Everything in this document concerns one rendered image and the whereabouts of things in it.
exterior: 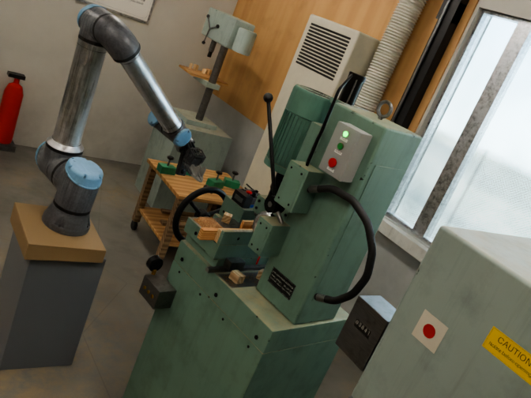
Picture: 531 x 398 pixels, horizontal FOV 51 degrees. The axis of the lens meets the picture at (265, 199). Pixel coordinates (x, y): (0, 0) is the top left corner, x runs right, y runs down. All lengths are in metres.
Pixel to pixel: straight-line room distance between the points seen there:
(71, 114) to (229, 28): 2.15
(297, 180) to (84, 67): 0.97
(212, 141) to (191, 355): 2.53
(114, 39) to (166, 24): 2.88
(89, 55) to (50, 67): 2.57
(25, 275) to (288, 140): 1.13
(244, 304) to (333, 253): 0.35
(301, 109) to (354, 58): 1.64
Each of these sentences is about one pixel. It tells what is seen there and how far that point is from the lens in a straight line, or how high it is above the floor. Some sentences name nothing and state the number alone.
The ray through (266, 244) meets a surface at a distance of 1.85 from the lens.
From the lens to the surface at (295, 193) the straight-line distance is 1.76.
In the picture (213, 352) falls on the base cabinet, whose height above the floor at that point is 0.56.
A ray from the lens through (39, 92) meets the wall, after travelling 4.85.
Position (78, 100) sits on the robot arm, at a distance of 2.31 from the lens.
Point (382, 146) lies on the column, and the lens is 1.71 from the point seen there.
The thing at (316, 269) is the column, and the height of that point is 1.01.
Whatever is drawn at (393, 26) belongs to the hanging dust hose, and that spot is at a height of 1.90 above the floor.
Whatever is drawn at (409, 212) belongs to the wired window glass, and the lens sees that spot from 3.45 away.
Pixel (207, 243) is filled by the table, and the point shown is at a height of 0.87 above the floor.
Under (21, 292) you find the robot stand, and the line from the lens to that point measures 2.37.
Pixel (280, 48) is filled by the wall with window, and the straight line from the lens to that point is 4.54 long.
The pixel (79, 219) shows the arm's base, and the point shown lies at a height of 0.69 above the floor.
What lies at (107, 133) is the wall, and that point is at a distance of 5.11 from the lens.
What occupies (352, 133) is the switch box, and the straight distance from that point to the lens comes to 1.67.
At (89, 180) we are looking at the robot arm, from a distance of 2.25.
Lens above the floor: 1.69
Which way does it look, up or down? 17 degrees down
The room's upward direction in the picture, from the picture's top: 22 degrees clockwise
